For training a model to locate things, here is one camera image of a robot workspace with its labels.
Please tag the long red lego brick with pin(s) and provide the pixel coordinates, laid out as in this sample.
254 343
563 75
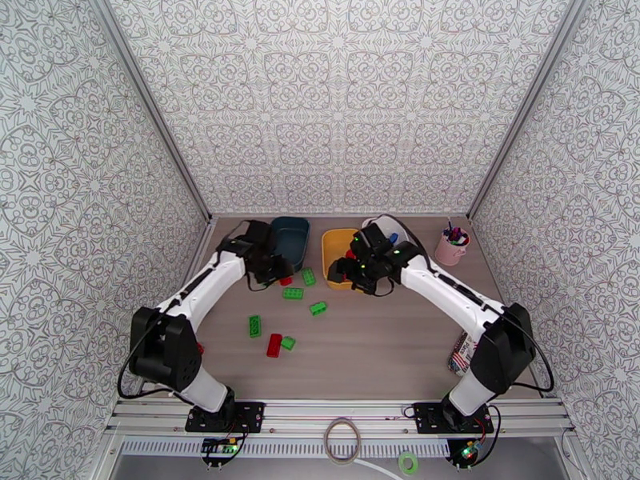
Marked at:
286 281
274 345

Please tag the flag print pouch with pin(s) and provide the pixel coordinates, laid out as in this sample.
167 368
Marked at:
460 358

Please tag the green tape roll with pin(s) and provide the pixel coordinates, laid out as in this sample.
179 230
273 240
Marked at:
401 463

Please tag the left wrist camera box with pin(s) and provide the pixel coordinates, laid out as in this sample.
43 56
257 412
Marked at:
261 271

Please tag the white plastic container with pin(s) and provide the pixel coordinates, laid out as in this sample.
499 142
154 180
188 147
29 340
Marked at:
404 234

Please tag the long green lego brick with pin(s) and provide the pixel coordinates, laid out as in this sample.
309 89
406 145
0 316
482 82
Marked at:
308 276
255 326
293 293

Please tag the pink pen cup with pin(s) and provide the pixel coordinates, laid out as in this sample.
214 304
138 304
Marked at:
450 253

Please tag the small circuit board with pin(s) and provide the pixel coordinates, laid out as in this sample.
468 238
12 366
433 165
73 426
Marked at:
469 451
219 447

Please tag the aluminium frame post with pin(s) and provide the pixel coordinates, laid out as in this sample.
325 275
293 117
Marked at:
524 108
153 108

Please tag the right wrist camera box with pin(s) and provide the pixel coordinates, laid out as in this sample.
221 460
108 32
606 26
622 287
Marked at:
372 236

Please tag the yellow plastic container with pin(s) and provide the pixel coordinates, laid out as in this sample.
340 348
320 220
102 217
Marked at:
332 243

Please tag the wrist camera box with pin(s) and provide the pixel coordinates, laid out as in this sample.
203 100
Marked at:
261 271
372 236

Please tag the dark teal plastic container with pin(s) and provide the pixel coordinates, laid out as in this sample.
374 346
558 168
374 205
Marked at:
292 243

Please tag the white tube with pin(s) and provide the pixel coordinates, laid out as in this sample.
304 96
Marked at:
377 468

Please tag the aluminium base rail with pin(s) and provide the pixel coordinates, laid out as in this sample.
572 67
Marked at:
340 408

